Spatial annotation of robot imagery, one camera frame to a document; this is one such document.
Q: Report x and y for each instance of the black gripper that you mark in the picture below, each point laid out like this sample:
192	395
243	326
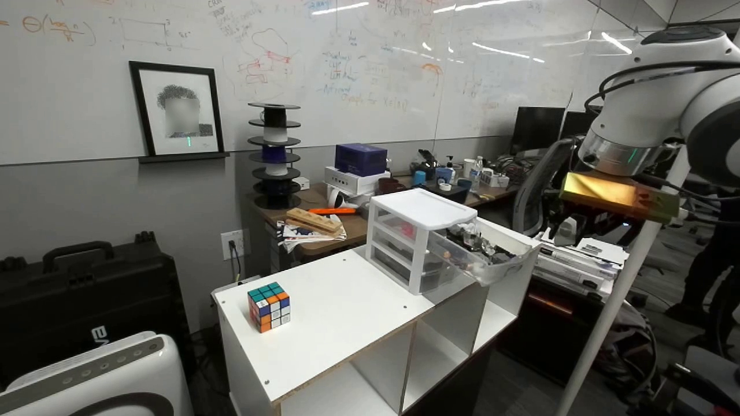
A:
608	220

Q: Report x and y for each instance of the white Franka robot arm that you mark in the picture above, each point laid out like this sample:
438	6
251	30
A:
656	107

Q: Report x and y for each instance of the translucent plastic drawer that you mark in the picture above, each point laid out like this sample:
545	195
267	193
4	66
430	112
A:
524	247

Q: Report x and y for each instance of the white plastic drawer unit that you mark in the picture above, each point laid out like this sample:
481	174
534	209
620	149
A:
419	209

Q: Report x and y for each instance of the stack of printed papers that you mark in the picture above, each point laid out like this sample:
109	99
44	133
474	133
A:
592	261

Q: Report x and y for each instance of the grey office chair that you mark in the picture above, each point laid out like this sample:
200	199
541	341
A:
534	176

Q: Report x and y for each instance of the black computer monitor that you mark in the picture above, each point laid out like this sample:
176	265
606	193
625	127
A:
539	127

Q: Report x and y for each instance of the dark blue box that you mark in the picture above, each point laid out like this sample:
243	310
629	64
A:
362	157

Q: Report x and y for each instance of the flat white box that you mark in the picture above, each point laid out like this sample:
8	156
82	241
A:
354	183

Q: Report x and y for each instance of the brown wooden desk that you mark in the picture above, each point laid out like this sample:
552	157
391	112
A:
349	230

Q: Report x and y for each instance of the white cubby shelf unit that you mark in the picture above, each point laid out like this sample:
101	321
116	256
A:
339	325

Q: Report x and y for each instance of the light wooden block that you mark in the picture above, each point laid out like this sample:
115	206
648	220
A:
314	218

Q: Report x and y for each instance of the stack of filament spools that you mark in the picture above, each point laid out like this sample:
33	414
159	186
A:
273	174

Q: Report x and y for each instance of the Rubik's cube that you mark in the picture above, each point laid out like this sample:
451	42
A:
268	307

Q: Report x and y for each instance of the black picture ledge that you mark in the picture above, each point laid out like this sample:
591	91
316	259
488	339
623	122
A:
186	157

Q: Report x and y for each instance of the black framed portrait picture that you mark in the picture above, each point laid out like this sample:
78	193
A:
182	107

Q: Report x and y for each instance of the black hard carrying case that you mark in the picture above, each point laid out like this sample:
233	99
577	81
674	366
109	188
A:
83	300

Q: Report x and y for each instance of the white appliance with grey stripe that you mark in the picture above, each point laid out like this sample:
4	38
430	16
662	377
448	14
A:
93	381

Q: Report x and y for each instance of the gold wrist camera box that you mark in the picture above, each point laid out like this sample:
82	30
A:
617	196

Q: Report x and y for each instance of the white wall outlet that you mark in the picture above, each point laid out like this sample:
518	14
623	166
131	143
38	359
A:
233	243

